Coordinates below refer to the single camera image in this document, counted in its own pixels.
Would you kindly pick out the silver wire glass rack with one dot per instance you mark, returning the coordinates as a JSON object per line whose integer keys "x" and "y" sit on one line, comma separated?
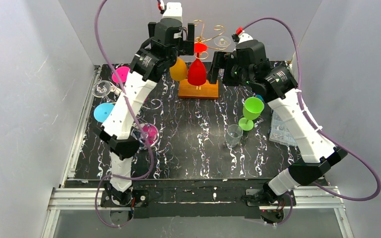
{"x": 151, "y": 132}

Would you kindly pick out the clear ribbed wine glass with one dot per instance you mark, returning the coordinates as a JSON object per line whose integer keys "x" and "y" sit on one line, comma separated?
{"x": 233, "y": 135}

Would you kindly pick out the blue wine glass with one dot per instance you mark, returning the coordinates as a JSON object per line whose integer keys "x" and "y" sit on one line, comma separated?
{"x": 260, "y": 97}

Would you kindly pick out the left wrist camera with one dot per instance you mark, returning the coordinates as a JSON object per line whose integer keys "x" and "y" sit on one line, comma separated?
{"x": 171, "y": 10}

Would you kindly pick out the orange yellow wine glass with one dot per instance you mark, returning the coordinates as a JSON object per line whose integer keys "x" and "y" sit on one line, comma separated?
{"x": 179, "y": 70}

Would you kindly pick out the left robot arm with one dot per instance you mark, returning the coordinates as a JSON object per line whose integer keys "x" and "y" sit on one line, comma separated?
{"x": 146, "y": 71}

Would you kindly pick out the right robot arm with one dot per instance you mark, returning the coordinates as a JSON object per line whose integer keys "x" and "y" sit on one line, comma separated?
{"x": 279, "y": 90}

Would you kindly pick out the pink wine glass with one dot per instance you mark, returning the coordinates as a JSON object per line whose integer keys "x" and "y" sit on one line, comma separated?
{"x": 122, "y": 72}

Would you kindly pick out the clear plastic screw box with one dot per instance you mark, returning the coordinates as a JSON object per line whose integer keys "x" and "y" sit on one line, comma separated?
{"x": 279, "y": 132}

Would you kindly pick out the green wine glass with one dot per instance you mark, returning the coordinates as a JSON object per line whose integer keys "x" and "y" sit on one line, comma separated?
{"x": 253, "y": 106}

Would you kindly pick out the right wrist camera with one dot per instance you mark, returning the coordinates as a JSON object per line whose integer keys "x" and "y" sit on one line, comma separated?
{"x": 241, "y": 36}

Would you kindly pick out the gold wire glass rack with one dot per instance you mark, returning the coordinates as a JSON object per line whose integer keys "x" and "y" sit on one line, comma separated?
{"x": 207, "y": 90}

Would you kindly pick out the teal wine glass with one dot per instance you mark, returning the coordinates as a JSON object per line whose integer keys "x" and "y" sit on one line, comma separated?
{"x": 102, "y": 111}

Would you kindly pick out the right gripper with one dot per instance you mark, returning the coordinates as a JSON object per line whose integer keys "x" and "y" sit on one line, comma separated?
{"x": 220, "y": 61}

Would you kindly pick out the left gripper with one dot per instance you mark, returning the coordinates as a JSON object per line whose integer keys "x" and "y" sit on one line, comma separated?
{"x": 184, "y": 40}

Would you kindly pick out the red wine glass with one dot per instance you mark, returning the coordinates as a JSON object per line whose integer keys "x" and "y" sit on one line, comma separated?
{"x": 197, "y": 70}

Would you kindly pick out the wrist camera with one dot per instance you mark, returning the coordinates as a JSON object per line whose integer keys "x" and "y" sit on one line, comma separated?
{"x": 241, "y": 36}
{"x": 171, "y": 10}

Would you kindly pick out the clear wine glass on gold rack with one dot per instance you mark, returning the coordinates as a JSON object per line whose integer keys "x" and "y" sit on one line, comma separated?
{"x": 222, "y": 42}

